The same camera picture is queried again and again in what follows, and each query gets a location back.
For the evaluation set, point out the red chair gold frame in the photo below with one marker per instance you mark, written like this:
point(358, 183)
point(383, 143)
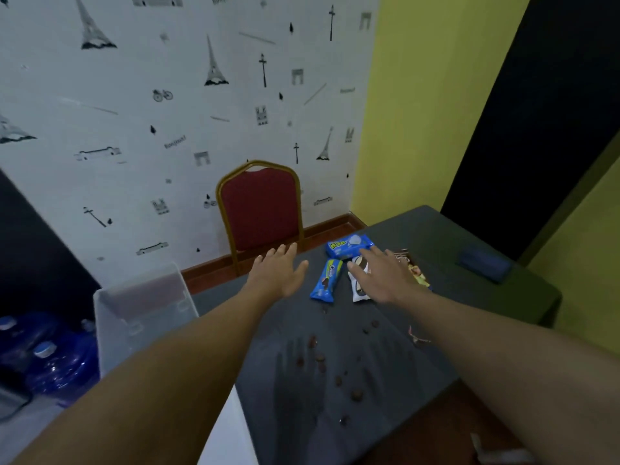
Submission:
point(261, 208)

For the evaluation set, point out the small white bottle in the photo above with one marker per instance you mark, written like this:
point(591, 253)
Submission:
point(88, 326)

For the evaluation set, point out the blue cloth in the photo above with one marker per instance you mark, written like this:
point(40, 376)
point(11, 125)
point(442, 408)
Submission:
point(484, 266)

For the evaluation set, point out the clear plastic storage bin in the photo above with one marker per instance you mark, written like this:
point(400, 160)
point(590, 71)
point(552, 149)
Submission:
point(140, 314)

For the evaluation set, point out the white bin lid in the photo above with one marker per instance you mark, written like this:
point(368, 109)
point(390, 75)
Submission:
point(227, 440)

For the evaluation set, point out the Koko Krunch cereal pouch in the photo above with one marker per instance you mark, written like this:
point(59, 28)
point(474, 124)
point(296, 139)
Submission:
point(419, 276)

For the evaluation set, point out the wide blue wafer snack packet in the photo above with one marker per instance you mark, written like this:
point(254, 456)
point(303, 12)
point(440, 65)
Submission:
point(349, 246)

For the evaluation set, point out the white choco pie packet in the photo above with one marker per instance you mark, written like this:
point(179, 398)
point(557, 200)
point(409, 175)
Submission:
point(357, 291)
point(361, 261)

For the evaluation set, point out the person's right forearm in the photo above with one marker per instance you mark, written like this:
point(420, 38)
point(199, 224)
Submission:
point(523, 372)

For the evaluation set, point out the blue Oreo cookie packet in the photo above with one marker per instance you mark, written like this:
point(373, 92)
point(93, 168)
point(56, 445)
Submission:
point(327, 280)

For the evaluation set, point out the white table leg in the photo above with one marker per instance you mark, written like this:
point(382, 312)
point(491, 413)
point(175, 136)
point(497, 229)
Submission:
point(499, 455)

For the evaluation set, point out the blue water jug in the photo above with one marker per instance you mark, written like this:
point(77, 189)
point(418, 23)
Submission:
point(63, 372)
point(19, 334)

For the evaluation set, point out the water dispenser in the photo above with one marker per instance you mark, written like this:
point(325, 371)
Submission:
point(39, 266)

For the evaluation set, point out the person's left forearm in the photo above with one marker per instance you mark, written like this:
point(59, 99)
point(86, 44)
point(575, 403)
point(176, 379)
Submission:
point(145, 382)

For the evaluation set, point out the person's right hand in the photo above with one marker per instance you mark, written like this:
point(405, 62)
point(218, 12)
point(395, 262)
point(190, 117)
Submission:
point(392, 283)

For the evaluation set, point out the person's left hand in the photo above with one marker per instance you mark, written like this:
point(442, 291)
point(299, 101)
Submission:
point(276, 276)

